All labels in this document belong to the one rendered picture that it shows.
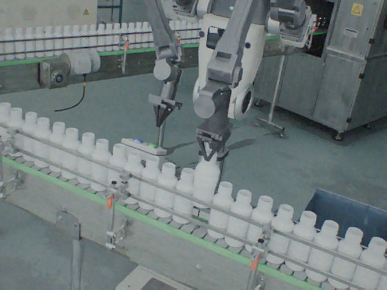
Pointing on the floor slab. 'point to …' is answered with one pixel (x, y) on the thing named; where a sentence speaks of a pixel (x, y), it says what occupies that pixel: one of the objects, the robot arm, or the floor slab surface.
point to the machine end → (335, 68)
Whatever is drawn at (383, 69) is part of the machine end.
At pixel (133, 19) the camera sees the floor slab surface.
